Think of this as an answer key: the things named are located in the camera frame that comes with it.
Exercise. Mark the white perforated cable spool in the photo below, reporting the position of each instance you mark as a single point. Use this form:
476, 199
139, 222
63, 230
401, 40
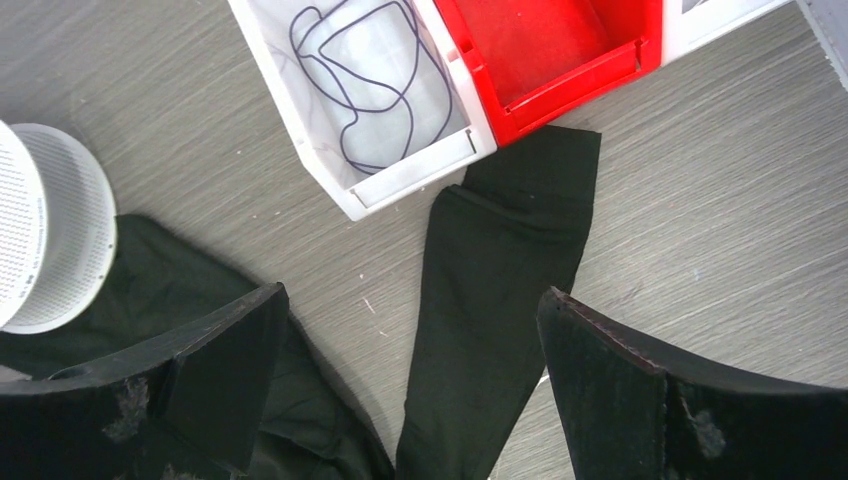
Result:
58, 228

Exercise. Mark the red plastic bin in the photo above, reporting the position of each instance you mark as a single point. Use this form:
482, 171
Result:
531, 61

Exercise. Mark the black cloth garment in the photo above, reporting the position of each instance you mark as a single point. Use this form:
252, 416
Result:
516, 226

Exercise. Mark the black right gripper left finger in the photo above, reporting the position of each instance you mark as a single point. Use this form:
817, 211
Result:
186, 404

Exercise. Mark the white plastic bin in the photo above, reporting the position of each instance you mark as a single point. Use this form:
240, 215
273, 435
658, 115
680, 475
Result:
373, 94

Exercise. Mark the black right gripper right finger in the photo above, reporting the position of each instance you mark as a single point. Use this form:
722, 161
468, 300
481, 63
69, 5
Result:
635, 407

